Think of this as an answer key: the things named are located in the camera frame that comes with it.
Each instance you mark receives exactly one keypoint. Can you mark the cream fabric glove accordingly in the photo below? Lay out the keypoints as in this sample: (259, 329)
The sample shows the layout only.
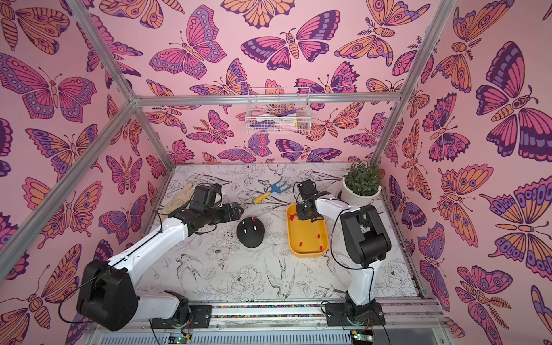
(175, 197)

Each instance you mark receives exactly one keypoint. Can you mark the potted green plant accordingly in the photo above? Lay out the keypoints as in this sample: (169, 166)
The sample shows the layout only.
(361, 184)

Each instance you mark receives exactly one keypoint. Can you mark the yellow plastic tray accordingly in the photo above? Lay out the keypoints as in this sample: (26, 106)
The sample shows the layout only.
(306, 231)

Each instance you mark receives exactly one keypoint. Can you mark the black round screw base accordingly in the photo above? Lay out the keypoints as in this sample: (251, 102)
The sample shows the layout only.
(251, 232)

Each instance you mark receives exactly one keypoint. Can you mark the white wire basket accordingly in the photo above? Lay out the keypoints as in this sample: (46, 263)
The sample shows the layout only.
(278, 110)

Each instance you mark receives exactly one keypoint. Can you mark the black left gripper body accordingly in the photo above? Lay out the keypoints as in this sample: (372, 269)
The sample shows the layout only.
(218, 215)

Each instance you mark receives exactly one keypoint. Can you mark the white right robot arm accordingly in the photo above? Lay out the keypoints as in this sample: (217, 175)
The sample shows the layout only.
(365, 237)

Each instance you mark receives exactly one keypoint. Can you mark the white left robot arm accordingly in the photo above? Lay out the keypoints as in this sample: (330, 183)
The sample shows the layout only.
(108, 294)

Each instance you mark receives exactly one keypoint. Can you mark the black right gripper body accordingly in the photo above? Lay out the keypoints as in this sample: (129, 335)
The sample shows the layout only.
(305, 211)

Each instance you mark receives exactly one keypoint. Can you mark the blue yellow garden fork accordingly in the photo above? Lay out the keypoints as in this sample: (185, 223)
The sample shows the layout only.
(278, 187)

